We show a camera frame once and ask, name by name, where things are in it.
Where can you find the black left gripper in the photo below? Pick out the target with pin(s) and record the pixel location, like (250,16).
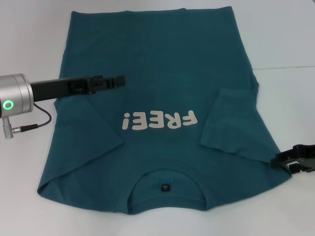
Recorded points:
(54,89)

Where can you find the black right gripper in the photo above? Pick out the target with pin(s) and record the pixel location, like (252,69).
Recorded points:
(306,155)

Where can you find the teal blue FREE! t-shirt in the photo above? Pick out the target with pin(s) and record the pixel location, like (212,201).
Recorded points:
(157,49)

